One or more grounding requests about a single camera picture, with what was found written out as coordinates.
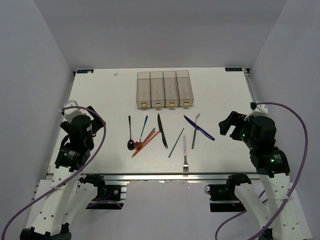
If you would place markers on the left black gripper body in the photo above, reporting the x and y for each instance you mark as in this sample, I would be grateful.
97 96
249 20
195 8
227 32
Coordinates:
98 122

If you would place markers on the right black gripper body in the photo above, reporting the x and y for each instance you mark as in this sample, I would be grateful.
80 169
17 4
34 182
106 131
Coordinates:
237 119

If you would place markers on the blue knife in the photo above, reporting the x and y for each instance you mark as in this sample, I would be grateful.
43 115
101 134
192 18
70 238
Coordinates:
199 128

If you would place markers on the black handled fork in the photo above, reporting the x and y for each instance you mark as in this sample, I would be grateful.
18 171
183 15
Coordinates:
195 131

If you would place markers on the black knife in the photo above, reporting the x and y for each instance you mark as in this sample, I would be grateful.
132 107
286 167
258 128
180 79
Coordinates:
160 126

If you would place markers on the pink handled fork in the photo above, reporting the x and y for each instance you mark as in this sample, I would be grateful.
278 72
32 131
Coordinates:
185 162

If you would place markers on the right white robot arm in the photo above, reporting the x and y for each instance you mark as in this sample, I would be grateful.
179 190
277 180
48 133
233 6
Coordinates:
279 221

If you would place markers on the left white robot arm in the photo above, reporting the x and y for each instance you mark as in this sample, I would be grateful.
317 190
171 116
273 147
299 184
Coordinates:
69 192

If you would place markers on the black spoon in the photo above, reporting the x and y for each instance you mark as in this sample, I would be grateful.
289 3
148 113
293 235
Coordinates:
130 143

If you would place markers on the orange chopstick upper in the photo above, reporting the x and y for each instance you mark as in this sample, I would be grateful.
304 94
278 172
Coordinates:
150 137

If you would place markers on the orange chopstick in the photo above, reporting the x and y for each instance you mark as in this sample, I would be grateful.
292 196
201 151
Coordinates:
156 133
150 137

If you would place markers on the orange chopstick lower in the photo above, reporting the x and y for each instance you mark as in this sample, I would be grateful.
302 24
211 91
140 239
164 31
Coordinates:
156 133

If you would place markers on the right xdof label sticker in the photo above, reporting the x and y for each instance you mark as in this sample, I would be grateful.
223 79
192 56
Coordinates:
233 69

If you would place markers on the xdof label sticker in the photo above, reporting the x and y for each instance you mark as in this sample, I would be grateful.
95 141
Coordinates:
233 69
84 71

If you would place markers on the clear container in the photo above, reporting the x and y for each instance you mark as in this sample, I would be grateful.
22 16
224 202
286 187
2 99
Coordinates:
171 89
157 89
143 92
186 97

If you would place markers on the lone teal chopstick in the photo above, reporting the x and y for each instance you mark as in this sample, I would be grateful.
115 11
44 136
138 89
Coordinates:
176 142

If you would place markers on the left xdof label sticker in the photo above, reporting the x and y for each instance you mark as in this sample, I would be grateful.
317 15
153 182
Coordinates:
84 71

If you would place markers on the teal chopstick by spoon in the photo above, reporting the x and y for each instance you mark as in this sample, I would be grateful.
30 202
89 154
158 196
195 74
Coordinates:
139 144

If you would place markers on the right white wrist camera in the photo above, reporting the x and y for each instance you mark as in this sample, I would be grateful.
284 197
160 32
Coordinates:
257 110

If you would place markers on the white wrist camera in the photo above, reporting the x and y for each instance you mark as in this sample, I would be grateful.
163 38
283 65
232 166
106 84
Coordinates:
71 113
257 110

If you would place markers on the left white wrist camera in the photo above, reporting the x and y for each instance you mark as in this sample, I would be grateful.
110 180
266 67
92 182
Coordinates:
71 113

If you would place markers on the blue handled iridescent spoon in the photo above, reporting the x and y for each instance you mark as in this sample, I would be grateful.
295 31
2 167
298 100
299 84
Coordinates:
143 128

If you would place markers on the aluminium table right rail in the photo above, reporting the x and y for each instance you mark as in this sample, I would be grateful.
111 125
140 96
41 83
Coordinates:
247 76

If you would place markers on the aluminium table rail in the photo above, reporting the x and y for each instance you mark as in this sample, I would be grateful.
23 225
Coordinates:
207 176
247 76

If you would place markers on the aluminium table front rail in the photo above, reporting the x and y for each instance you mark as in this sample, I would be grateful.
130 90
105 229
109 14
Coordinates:
207 176

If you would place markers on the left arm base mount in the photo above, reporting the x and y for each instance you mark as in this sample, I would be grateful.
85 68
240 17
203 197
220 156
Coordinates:
106 196

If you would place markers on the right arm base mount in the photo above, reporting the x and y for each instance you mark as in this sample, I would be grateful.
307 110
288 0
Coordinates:
225 193

